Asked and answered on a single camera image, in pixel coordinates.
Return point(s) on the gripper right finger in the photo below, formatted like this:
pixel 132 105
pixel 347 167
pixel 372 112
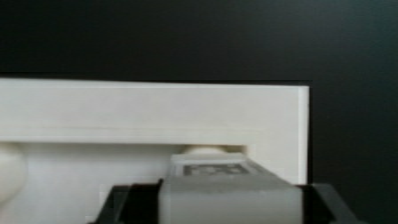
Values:
pixel 326 208

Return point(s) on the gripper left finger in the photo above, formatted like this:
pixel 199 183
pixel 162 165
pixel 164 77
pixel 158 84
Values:
pixel 130 207

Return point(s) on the white leg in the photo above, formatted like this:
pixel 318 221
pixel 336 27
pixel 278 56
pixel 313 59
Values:
pixel 222 191

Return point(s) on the white square tabletop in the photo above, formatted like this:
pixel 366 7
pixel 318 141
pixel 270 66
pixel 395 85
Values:
pixel 91 132

